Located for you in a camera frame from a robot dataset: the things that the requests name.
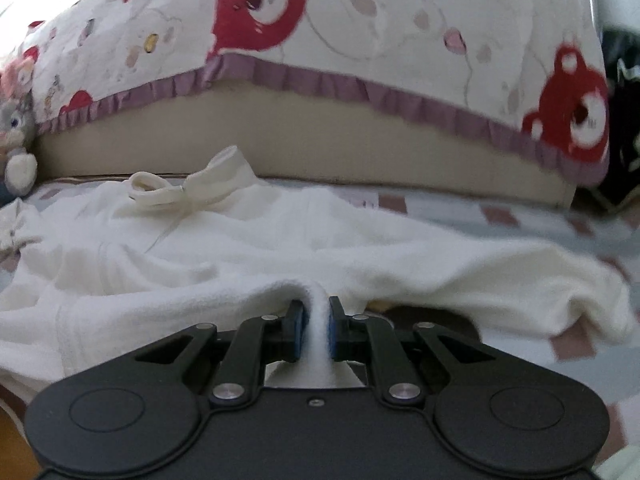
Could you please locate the grey rabbit plush toy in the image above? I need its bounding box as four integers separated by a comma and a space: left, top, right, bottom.
0, 92, 40, 197

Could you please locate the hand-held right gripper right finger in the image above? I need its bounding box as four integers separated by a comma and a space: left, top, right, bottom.
327, 296, 498, 406

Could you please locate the checked floor mat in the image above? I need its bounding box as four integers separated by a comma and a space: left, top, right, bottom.
0, 175, 640, 466

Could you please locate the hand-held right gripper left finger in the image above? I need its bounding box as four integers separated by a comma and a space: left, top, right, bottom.
132, 299, 306, 407

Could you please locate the dark cloth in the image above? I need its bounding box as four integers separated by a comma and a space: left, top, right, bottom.
595, 25, 640, 208

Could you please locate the bear print bed cover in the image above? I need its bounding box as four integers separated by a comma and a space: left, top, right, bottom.
0, 0, 613, 186

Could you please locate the pink plush toy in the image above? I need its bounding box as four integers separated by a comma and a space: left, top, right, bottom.
0, 55, 37, 98

